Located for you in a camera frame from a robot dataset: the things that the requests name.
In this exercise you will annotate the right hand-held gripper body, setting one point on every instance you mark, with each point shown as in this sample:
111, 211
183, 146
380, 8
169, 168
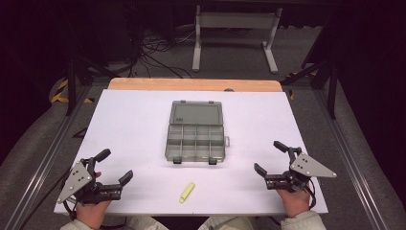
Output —
308, 167

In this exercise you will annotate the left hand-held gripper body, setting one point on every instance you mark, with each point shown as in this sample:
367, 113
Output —
76, 180

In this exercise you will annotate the yellow highlighter pen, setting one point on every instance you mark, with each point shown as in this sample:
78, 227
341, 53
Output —
186, 193

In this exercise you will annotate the clear plastic organizer box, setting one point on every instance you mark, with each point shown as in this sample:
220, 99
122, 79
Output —
195, 137

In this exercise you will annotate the person's right hand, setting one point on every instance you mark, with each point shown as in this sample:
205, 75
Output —
295, 202

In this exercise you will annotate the person's left hand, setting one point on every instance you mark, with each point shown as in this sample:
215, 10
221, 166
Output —
92, 214

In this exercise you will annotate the white table board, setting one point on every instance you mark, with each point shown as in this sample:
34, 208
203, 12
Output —
134, 127

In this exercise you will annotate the person's left leg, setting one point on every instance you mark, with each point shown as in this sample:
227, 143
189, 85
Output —
143, 224

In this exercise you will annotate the person's leg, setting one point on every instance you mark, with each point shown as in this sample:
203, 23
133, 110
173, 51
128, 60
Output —
223, 223
143, 224

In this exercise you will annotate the yellow black floor tape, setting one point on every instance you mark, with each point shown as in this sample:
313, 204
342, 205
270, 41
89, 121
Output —
291, 94
60, 96

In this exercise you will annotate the person's right leg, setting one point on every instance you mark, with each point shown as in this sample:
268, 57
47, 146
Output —
223, 223

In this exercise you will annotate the black metal stand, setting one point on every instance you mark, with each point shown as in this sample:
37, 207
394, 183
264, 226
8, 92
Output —
332, 89
71, 86

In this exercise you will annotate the grey metal stand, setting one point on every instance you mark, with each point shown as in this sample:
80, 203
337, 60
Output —
236, 20

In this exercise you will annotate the aluminium rail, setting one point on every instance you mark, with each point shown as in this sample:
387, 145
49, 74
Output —
48, 159
351, 159

